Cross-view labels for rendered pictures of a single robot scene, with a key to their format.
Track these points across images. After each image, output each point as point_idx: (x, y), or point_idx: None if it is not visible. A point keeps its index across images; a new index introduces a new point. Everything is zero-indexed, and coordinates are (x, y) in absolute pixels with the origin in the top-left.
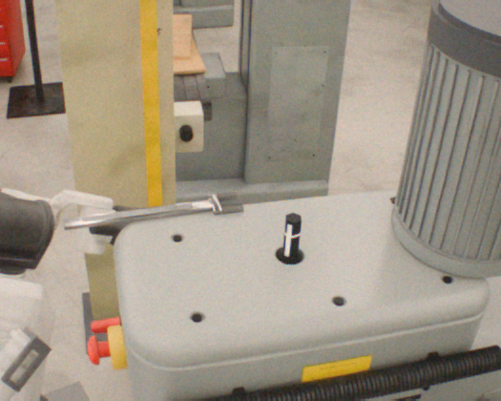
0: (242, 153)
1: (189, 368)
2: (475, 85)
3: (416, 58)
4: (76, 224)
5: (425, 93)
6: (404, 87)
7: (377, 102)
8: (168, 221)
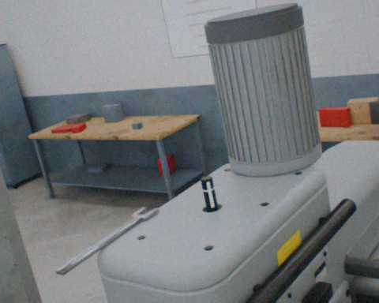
0: None
1: (230, 277)
2: (262, 47)
3: (50, 231)
4: (69, 266)
5: (230, 76)
6: (56, 253)
7: (44, 274)
8: (123, 236)
